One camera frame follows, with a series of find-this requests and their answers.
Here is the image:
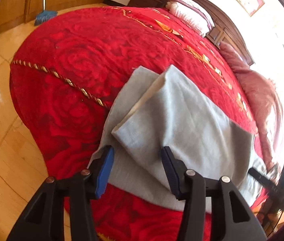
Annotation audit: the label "grey knit pants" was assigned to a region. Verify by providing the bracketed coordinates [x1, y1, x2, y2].
[101, 65, 266, 211]

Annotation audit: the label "pink quilted duvet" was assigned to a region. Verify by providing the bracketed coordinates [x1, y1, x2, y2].
[220, 41, 283, 171]

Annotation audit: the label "red floral bedspread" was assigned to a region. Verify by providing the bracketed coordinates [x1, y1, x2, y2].
[10, 7, 263, 240]

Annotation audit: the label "dark wooden headboard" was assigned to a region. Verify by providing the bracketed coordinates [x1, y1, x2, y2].
[161, 0, 254, 66]

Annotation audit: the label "white lower pillow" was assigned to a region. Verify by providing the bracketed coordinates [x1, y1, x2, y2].
[166, 2, 210, 37]

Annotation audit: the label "blue broom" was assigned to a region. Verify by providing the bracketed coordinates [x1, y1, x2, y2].
[34, 0, 58, 26]

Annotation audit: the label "pink upper pillow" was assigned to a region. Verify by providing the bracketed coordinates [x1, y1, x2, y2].
[168, 0, 215, 30]

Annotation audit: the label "dark wooden nightstand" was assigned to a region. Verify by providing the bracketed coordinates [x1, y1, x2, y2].
[127, 0, 161, 8]

